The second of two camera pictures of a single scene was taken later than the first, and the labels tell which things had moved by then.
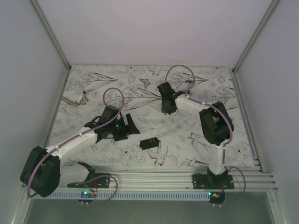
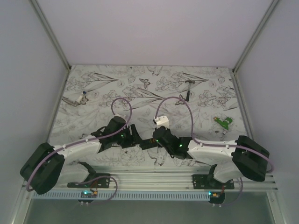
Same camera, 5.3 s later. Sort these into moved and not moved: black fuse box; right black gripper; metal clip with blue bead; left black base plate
Moved: right black gripper
Not moved: left black base plate; black fuse box; metal clip with blue bead
